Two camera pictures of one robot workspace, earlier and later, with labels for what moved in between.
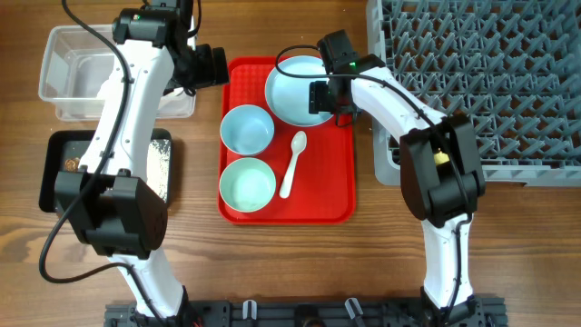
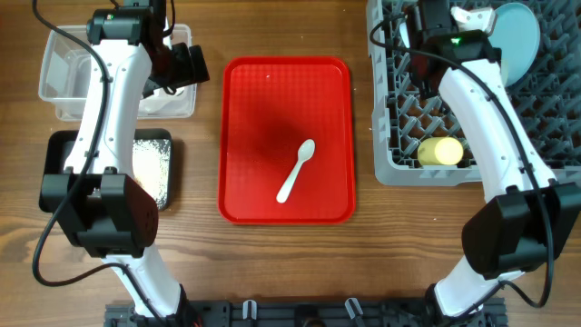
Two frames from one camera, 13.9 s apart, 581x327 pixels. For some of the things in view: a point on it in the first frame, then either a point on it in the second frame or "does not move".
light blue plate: (288, 97) to (517, 34)
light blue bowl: (246, 130) to (403, 32)
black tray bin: (57, 147) does not move
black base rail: (365, 312) does not move
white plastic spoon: (298, 143) to (305, 152)
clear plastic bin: (77, 61) does not move
